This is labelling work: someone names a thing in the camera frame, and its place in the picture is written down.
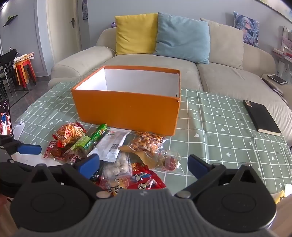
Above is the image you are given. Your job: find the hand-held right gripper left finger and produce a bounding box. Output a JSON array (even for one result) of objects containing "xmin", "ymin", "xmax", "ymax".
[{"xmin": 27, "ymin": 154, "xmax": 112, "ymax": 200}]

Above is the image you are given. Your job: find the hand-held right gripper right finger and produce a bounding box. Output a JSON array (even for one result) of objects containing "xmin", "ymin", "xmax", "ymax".
[{"xmin": 174, "ymin": 154, "xmax": 263, "ymax": 199}]

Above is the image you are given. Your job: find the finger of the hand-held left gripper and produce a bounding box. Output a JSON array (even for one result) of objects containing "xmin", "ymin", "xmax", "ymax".
[{"xmin": 0, "ymin": 134, "xmax": 42, "ymax": 158}]

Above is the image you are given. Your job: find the red meat snack packet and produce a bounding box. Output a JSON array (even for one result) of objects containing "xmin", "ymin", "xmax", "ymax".
[
  {"xmin": 43, "ymin": 140, "xmax": 77, "ymax": 160},
  {"xmin": 65, "ymin": 153, "xmax": 86, "ymax": 163}
]

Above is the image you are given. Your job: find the green raisin packet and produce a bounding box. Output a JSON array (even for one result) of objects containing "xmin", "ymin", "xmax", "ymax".
[{"xmin": 65, "ymin": 134, "xmax": 96, "ymax": 158}]

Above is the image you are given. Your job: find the clear packet with red snack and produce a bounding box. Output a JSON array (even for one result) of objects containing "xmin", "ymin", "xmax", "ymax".
[{"xmin": 157, "ymin": 149, "xmax": 185, "ymax": 175}]

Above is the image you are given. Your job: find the clear packet of white balls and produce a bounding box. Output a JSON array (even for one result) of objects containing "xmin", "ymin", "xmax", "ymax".
[{"xmin": 100, "ymin": 151, "xmax": 133, "ymax": 183}]

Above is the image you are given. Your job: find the white long snack packet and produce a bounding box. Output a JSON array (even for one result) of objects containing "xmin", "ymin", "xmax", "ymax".
[{"xmin": 88, "ymin": 128, "xmax": 132, "ymax": 163}]

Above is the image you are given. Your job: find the green sausage stick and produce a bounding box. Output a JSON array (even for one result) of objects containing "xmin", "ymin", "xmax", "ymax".
[{"xmin": 91, "ymin": 123, "xmax": 107, "ymax": 140}]

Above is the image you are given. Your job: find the orange stick snack packet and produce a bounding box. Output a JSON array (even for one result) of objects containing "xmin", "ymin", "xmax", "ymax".
[{"xmin": 52, "ymin": 122, "xmax": 87, "ymax": 147}]

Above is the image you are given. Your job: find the tan snack clear packet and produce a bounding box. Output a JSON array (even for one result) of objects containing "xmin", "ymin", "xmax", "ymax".
[{"xmin": 119, "ymin": 145, "xmax": 160, "ymax": 170}]

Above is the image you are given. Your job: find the large red snack packet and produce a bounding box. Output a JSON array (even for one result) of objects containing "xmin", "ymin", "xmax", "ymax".
[{"xmin": 95, "ymin": 162, "xmax": 167, "ymax": 197}]

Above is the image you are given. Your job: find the clear peanut packet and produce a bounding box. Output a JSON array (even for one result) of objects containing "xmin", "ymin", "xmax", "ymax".
[{"xmin": 126, "ymin": 132, "xmax": 166, "ymax": 158}]

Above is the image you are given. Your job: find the orange cardboard box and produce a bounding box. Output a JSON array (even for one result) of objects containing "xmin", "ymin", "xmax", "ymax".
[{"xmin": 71, "ymin": 65, "xmax": 182, "ymax": 136}]

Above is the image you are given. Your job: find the white plastic piece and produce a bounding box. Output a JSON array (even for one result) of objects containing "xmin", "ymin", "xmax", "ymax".
[{"xmin": 12, "ymin": 121, "xmax": 26, "ymax": 137}]

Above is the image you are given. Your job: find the green checked tablecloth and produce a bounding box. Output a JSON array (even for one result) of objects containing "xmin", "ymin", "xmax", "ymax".
[{"xmin": 14, "ymin": 81, "xmax": 290, "ymax": 201}]

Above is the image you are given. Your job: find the smartphone with lit screen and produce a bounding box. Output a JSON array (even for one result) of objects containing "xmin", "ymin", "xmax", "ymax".
[{"xmin": 0, "ymin": 98, "xmax": 14, "ymax": 139}]

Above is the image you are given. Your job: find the orange plastic stool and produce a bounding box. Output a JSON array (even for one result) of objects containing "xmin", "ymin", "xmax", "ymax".
[{"xmin": 14, "ymin": 60, "xmax": 30, "ymax": 86}]

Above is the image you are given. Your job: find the red plastic stool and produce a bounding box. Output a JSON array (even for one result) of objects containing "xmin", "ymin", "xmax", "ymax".
[{"xmin": 22, "ymin": 59, "xmax": 37, "ymax": 86}]

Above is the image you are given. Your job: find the black notebook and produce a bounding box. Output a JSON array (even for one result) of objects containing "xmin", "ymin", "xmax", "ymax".
[{"xmin": 242, "ymin": 99, "xmax": 282, "ymax": 136}]

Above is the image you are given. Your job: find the black chair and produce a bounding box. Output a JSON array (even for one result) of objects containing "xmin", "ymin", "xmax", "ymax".
[{"xmin": 0, "ymin": 48, "xmax": 17, "ymax": 97}]

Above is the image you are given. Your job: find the yellow and white packet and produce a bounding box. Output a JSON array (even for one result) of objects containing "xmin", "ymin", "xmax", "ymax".
[{"xmin": 271, "ymin": 183, "xmax": 292, "ymax": 204}]

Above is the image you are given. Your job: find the white and yellow bag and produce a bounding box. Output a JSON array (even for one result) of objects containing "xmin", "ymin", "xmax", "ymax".
[{"xmin": 14, "ymin": 52, "xmax": 35, "ymax": 64}]

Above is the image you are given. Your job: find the beige sofa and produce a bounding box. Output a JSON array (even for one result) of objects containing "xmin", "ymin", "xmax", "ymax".
[{"xmin": 48, "ymin": 19, "xmax": 292, "ymax": 146}]

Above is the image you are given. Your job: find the smartphone with white back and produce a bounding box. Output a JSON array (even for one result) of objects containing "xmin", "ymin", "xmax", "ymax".
[{"xmin": 267, "ymin": 73, "xmax": 288, "ymax": 85}]

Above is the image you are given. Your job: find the beige pillow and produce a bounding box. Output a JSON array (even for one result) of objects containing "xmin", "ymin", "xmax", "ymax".
[{"xmin": 199, "ymin": 18, "xmax": 244, "ymax": 70}]

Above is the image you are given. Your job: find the white door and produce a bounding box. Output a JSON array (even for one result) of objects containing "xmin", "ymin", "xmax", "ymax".
[{"xmin": 47, "ymin": 0, "xmax": 82, "ymax": 66}]

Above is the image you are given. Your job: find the light blue pillow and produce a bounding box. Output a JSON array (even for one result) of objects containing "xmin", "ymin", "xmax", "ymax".
[{"xmin": 152, "ymin": 12, "xmax": 210, "ymax": 65}]

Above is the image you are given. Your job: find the yellow pillow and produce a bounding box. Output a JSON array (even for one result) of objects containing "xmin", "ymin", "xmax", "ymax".
[{"xmin": 115, "ymin": 13, "xmax": 159, "ymax": 56}]

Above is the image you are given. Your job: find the white book rack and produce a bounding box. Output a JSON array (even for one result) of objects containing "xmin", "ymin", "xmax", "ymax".
[{"xmin": 271, "ymin": 26, "xmax": 292, "ymax": 78}]

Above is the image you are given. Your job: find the printed figure pillow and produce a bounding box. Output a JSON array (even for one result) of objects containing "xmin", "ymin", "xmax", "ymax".
[{"xmin": 233, "ymin": 11, "xmax": 260, "ymax": 48}]

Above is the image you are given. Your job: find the dark wall shelf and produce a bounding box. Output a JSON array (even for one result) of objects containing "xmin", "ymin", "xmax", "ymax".
[{"xmin": 3, "ymin": 15, "xmax": 19, "ymax": 27}]

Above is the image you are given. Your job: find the wall poster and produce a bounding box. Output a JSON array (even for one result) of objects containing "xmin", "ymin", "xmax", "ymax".
[{"xmin": 82, "ymin": 0, "xmax": 89, "ymax": 20}]

